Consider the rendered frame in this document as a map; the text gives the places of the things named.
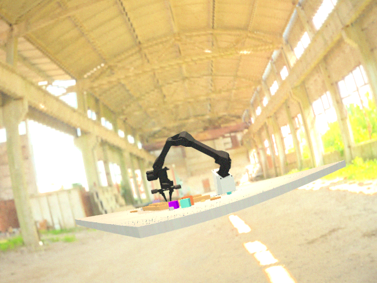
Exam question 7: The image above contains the pale yellow square board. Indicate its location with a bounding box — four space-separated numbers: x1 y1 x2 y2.
143 195 211 211

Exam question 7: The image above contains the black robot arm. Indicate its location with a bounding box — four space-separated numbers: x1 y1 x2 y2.
146 131 232 189

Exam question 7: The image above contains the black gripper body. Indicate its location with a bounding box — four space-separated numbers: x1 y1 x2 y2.
151 178 181 194

